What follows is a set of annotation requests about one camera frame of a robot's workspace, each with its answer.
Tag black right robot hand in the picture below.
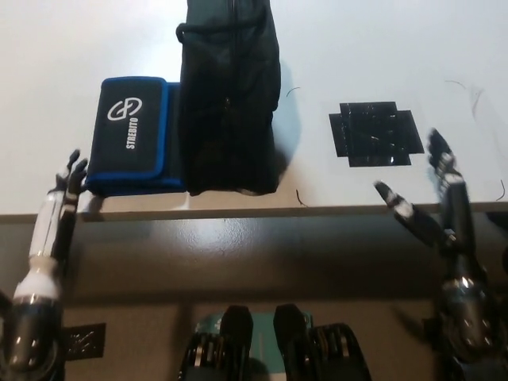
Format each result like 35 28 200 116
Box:
374 126 487 287

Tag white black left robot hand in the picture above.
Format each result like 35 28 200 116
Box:
13 148 90 299

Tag black tape patch on table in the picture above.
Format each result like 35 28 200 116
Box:
328 101 425 169

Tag black fabric lunch bag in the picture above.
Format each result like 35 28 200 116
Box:
175 0 283 198

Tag black blue-trimmed Strebito notebook case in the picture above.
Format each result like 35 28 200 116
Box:
84 75 188 197

